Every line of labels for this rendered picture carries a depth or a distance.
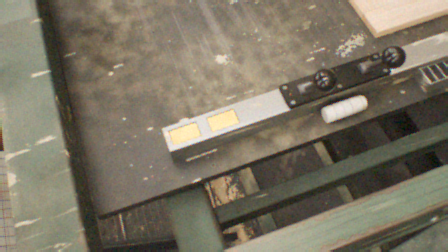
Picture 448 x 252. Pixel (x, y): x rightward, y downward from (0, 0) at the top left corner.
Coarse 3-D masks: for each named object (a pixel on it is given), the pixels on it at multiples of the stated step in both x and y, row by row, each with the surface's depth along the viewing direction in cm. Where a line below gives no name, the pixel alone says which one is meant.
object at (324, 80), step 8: (320, 72) 70; (328, 72) 69; (312, 80) 71; (320, 80) 69; (328, 80) 69; (336, 80) 70; (304, 88) 80; (312, 88) 77; (320, 88) 70; (328, 88) 70
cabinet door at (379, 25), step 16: (352, 0) 96; (368, 0) 95; (384, 0) 95; (400, 0) 95; (416, 0) 94; (432, 0) 94; (368, 16) 93; (384, 16) 93; (400, 16) 93; (416, 16) 92; (432, 16) 93; (384, 32) 92
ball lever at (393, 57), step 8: (392, 48) 71; (400, 48) 71; (384, 56) 72; (392, 56) 71; (400, 56) 71; (360, 64) 82; (368, 64) 81; (376, 64) 77; (384, 64) 72; (392, 64) 71; (400, 64) 71; (368, 72) 82
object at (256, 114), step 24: (408, 48) 86; (432, 48) 85; (408, 72) 84; (264, 96) 82; (336, 96) 82; (192, 120) 80; (240, 120) 80; (264, 120) 80; (288, 120) 83; (168, 144) 78; (192, 144) 78; (216, 144) 81
